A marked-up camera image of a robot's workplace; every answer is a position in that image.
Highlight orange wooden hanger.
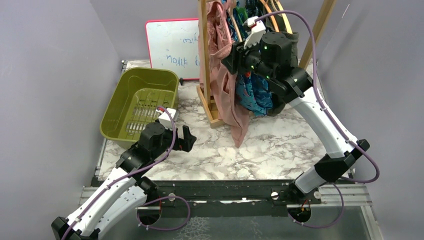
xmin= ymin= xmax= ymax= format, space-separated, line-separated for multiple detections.
xmin=258 ymin=0 xmax=282 ymax=33

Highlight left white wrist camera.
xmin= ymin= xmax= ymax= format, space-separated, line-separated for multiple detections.
xmin=156 ymin=107 xmax=180 ymax=130

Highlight red framed whiteboard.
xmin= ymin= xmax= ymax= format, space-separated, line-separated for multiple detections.
xmin=145 ymin=18 xmax=200 ymax=80

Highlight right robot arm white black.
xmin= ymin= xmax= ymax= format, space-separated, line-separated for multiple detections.
xmin=221 ymin=32 xmax=370 ymax=204

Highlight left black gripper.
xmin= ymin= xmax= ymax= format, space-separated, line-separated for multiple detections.
xmin=151 ymin=122 xmax=197 ymax=160

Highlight blue shark print shorts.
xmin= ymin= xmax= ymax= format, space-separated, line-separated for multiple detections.
xmin=226 ymin=0 xmax=273 ymax=117

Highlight pink shorts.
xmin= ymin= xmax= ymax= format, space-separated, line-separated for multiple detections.
xmin=206 ymin=0 xmax=250 ymax=148

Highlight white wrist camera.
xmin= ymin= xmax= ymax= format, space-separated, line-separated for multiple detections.
xmin=243 ymin=16 xmax=266 ymax=49
xmin=156 ymin=107 xmax=180 ymax=130

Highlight wooden clothes rack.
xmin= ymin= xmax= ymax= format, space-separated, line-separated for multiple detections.
xmin=196 ymin=0 xmax=337 ymax=129

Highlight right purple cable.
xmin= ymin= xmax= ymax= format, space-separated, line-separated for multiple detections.
xmin=255 ymin=9 xmax=381 ymax=230

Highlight dark blue patterned shorts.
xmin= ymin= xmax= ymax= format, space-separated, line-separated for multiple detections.
xmin=245 ymin=0 xmax=264 ymax=18

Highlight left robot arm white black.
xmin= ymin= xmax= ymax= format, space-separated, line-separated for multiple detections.
xmin=51 ymin=120 xmax=197 ymax=240

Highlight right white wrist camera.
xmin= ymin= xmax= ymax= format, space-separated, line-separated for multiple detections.
xmin=243 ymin=16 xmax=266 ymax=49

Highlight beige wooden hanger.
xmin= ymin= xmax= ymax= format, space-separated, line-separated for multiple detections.
xmin=272 ymin=0 xmax=293 ymax=34

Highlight pink plastic hanger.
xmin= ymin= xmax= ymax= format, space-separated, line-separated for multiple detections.
xmin=216 ymin=0 xmax=232 ymax=44

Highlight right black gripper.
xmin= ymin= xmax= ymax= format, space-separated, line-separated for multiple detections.
xmin=221 ymin=35 xmax=276 ymax=82

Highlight olive green plastic basket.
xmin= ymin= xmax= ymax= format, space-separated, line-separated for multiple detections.
xmin=99 ymin=67 xmax=180 ymax=149

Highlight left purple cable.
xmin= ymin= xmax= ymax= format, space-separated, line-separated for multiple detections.
xmin=61 ymin=105 xmax=192 ymax=240

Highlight purple cable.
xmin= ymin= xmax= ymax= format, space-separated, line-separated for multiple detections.
xmin=61 ymin=105 xmax=192 ymax=240
xmin=255 ymin=9 xmax=381 ymax=230

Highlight black metal base rail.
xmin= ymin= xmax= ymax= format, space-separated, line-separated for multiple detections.
xmin=79 ymin=178 xmax=375 ymax=240

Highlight green plastic hanger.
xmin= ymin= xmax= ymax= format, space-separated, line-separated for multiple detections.
xmin=235 ymin=6 xmax=249 ymax=24

